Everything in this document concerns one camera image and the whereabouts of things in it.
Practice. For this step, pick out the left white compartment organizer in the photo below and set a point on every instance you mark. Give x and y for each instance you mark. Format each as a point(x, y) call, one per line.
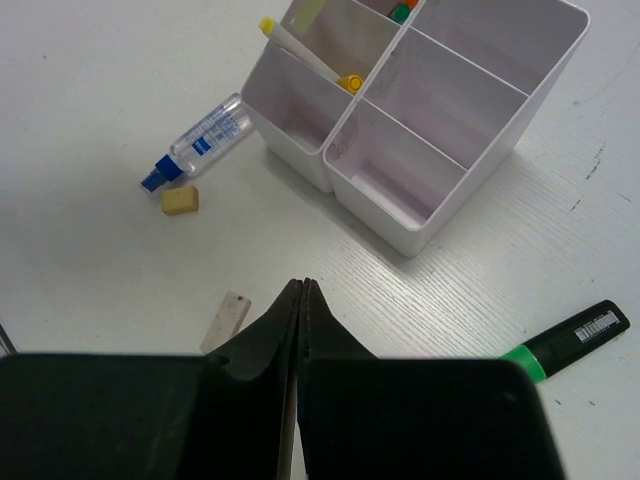
point(294, 108)

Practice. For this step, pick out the grey white eraser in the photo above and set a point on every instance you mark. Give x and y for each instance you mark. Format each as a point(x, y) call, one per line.
point(226, 322)

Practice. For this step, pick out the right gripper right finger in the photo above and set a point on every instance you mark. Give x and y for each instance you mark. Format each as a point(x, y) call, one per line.
point(363, 417)

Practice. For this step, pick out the yellow capped white marker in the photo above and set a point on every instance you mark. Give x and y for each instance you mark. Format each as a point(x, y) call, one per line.
point(351, 83)

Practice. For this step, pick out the long white yellow marker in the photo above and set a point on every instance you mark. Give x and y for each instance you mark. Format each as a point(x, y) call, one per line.
point(284, 39)

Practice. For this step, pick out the thin yellow marker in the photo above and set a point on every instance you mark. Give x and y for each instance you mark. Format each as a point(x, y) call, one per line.
point(306, 14)

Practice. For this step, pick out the white compartment organizer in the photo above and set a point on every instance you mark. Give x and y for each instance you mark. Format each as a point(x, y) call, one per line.
point(294, 108)
point(445, 105)

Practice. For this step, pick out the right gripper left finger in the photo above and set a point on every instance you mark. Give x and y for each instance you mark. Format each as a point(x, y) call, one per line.
point(223, 415)

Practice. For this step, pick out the green black highlighter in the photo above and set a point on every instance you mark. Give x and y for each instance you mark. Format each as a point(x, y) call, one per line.
point(562, 345)

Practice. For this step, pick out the yellow eraser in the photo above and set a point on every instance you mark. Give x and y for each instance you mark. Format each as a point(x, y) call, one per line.
point(178, 201)

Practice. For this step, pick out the clear blue spray bottle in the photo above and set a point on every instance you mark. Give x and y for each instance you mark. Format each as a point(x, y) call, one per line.
point(203, 145)

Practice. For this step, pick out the green capped pen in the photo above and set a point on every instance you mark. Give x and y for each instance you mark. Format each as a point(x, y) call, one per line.
point(400, 13)

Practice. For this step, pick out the right white compartment organizer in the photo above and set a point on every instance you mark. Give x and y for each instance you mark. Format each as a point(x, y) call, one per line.
point(445, 105)

